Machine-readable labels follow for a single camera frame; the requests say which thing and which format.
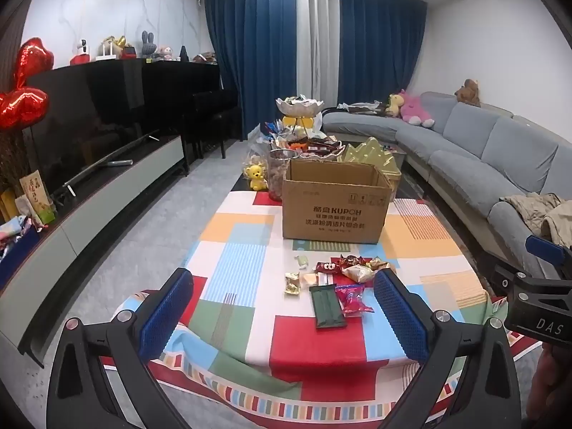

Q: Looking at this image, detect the pink plush toy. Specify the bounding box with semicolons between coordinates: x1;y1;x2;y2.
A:
399;89;435;128

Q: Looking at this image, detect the grey corner sofa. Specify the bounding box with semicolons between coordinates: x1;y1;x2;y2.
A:
322;92;572;287

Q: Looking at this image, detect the black upright piano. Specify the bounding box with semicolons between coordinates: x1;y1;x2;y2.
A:
142;57;240;175

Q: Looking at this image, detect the person's right forearm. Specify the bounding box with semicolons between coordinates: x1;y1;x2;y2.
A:
531;343;572;429

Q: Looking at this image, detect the brown teddy bear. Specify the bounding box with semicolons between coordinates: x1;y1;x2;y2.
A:
454;79;482;108

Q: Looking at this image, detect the large white petal bowl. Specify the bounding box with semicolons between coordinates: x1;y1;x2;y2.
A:
270;138;347;162

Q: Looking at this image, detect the yellow bear figurine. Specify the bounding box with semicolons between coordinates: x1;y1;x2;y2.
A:
243;164;269;192

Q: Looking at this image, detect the bag of pistachios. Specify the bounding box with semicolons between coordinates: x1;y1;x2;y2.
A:
240;142;273;175

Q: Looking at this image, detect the white sheer curtain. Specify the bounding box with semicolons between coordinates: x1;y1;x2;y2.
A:
295;0;343;113

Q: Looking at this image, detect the blue storage box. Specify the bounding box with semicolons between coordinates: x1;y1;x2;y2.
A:
0;216;42;280

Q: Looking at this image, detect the brown cardboard box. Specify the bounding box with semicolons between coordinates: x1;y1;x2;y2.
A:
281;158;395;243

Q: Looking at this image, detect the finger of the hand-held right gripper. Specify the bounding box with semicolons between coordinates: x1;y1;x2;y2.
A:
526;235;572;273
493;265;522;294

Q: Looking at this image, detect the printed gift bag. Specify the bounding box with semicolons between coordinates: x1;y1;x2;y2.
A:
17;170;59;230

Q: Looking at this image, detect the colourful checked tablecloth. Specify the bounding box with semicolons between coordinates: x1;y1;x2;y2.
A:
104;190;543;429

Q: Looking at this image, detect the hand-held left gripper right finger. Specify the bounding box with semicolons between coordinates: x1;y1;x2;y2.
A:
373;268;523;429

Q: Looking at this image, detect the blue curtain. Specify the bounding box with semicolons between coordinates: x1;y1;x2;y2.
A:
337;0;428;109
203;0;301;141

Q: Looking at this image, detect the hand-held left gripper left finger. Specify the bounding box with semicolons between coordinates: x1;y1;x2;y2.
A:
46;267;195;429

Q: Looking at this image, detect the pink snack packet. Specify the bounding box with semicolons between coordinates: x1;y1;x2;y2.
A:
335;285;375;318

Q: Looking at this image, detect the gold mountain shaped tin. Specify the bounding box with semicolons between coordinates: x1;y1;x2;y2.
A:
336;137;403;188

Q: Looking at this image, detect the beige jacket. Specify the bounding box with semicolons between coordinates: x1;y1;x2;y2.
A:
499;192;572;249

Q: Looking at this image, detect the dark green snack packet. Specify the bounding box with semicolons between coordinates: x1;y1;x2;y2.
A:
309;284;348;330

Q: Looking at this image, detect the pile of snack packets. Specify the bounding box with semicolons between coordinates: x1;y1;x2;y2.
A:
272;133;346;156

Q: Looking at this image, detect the white snack packet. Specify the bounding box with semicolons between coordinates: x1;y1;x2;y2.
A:
342;265;374;283

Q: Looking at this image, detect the small white petal bowl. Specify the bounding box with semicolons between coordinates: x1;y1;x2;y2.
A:
274;97;324;118

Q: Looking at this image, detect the grey television cabinet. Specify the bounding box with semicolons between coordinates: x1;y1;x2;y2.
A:
0;135;189;367

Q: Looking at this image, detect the red foil balloon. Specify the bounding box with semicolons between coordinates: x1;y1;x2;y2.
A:
0;87;49;133
15;38;55;91

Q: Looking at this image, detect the clear jar of snacks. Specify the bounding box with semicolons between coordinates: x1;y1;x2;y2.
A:
267;148;301;203

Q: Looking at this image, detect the black flat television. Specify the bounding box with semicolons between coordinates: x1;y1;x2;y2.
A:
22;60;162;197

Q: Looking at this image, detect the white and red figurine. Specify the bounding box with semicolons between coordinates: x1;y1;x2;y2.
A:
70;38;93;66

